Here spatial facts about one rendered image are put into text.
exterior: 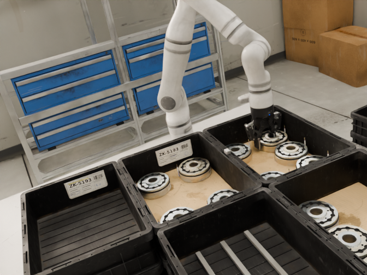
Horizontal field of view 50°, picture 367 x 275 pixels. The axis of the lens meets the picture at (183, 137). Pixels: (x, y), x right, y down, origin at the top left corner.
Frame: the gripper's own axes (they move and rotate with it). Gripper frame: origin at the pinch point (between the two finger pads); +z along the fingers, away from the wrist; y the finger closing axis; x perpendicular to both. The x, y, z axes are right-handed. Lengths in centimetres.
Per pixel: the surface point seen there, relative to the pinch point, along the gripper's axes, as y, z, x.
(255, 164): -8.8, 2.4, -6.2
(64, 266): -72, -8, -25
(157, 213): -44.9, 2.2, -8.2
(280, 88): 165, 85, 203
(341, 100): 178, 86, 138
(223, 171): -21.1, -0.9, -7.0
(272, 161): -3.9, 2.4, -8.6
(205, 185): -27.2, 2.3, -5.1
